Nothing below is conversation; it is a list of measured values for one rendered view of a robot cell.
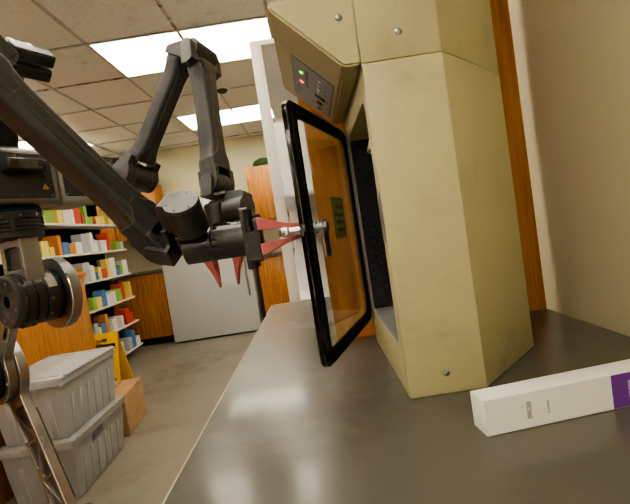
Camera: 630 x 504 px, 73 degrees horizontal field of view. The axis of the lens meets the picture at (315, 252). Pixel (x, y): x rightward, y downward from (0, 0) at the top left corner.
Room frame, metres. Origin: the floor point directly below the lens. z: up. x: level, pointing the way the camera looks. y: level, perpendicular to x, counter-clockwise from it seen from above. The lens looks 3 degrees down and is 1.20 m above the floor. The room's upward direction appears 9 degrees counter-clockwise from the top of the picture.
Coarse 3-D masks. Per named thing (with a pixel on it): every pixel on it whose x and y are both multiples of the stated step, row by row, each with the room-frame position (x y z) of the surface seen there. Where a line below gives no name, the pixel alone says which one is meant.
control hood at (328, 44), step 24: (288, 0) 0.59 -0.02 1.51; (312, 0) 0.59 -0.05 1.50; (336, 0) 0.59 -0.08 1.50; (288, 24) 0.59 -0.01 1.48; (312, 24) 0.59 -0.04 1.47; (336, 24) 0.59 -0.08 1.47; (288, 48) 0.67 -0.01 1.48; (312, 48) 0.61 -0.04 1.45; (336, 48) 0.59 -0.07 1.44; (288, 72) 0.79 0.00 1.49; (336, 72) 0.63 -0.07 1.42; (336, 96) 0.73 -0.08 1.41; (336, 120) 0.88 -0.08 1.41
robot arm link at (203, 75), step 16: (192, 48) 1.12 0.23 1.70; (192, 64) 1.13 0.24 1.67; (208, 64) 1.15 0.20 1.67; (192, 80) 1.14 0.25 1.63; (208, 80) 1.13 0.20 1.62; (208, 96) 1.11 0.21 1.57; (208, 112) 1.09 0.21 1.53; (208, 128) 1.08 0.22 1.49; (208, 144) 1.07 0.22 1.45; (208, 160) 1.05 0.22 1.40; (224, 160) 1.07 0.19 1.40; (224, 176) 1.06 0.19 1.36
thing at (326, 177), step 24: (288, 144) 0.62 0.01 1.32; (312, 144) 0.70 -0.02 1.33; (336, 144) 0.83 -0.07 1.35; (312, 168) 0.68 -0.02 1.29; (336, 168) 0.81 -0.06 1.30; (312, 192) 0.67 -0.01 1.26; (336, 192) 0.79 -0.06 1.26; (312, 216) 0.65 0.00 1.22; (336, 216) 0.77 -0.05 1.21; (336, 240) 0.75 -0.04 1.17; (336, 264) 0.73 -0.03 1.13; (360, 264) 0.88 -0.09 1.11; (312, 288) 0.62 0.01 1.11; (336, 288) 0.71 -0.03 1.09; (360, 288) 0.85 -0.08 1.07; (336, 312) 0.69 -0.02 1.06; (360, 312) 0.83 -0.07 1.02; (336, 336) 0.67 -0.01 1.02
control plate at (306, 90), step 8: (296, 64) 0.71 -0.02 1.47; (304, 64) 0.69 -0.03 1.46; (296, 72) 0.75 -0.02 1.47; (304, 72) 0.72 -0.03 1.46; (312, 72) 0.69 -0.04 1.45; (296, 80) 0.79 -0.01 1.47; (304, 80) 0.76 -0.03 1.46; (312, 80) 0.73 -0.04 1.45; (320, 80) 0.70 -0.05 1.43; (296, 88) 0.84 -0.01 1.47; (304, 88) 0.81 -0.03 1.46; (312, 88) 0.77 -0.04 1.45; (328, 88) 0.71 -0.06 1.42; (304, 96) 0.86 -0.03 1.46; (312, 96) 0.82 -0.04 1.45; (320, 96) 0.78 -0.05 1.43; (328, 96) 0.75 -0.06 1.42; (312, 104) 0.87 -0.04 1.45; (328, 104) 0.79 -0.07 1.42; (328, 112) 0.84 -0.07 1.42
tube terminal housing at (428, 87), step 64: (384, 0) 0.59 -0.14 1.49; (448, 0) 0.62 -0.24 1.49; (384, 64) 0.59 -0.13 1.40; (448, 64) 0.60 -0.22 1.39; (384, 128) 0.59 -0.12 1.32; (448, 128) 0.59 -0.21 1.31; (384, 192) 0.59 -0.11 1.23; (448, 192) 0.59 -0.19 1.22; (512, 192) 0.72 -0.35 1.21; (448, 256) 0.59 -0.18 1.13; (512, 256) 0.70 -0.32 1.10; (448, 320) 0.59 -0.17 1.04; (512, 320) 0.67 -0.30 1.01; (448, 384) 0.59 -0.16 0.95
